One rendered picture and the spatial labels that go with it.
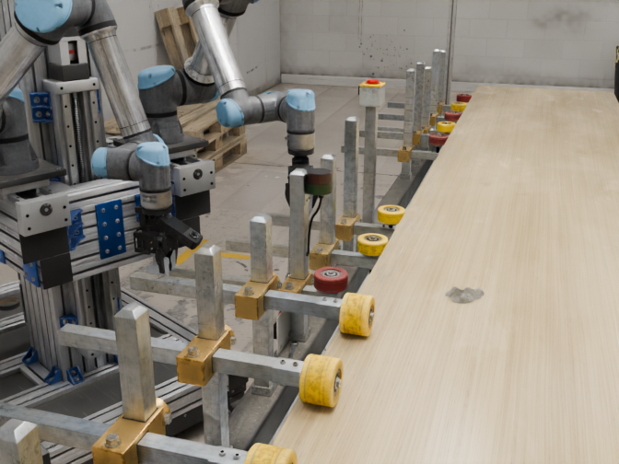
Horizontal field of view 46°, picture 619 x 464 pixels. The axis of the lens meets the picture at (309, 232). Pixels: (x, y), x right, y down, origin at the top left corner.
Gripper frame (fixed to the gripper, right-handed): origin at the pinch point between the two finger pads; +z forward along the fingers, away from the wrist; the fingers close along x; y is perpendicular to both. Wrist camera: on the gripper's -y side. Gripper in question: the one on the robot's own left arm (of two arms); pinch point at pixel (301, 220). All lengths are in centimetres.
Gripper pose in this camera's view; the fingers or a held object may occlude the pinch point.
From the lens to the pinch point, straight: 201.0
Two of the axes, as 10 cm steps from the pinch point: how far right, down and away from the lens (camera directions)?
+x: -10.0, 0.2, -0.5
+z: 0.0, 9.4, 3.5
